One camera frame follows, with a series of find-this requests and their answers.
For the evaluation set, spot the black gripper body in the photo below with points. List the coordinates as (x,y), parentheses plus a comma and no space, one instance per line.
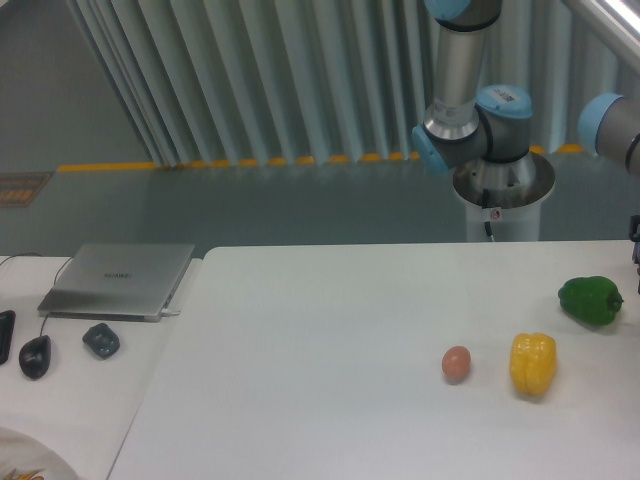
(634,237)

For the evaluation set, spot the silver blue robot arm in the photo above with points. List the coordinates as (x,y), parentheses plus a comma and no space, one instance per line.
(483,136)

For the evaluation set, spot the green bell pepper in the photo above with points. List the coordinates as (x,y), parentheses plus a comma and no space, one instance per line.
(593,300)

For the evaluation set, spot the yellow bell pepper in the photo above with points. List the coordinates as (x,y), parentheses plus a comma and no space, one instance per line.
(532,363)

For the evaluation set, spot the brown egg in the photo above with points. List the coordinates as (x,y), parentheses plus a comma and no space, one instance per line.
(456,364)

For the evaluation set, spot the grey pleated curtain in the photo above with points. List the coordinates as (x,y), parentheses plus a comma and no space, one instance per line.
(309,81)

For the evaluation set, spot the white usb dongle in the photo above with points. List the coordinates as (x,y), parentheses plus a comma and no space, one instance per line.
(169,313)

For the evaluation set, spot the silver closed laptop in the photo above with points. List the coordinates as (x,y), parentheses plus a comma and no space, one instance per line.
(118,281)

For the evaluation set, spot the dark grey small tray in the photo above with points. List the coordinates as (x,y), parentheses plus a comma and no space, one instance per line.
(102,341)

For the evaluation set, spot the black computer mouse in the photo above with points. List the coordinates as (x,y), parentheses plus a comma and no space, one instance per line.
(35,357)

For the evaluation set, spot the black flat device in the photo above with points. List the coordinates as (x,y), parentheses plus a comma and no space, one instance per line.
(7,323)

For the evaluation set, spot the white printed cloth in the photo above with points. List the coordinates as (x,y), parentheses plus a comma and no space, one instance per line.
(23,457)

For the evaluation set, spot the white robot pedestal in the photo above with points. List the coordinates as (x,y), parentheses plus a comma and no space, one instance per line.
(503,202)

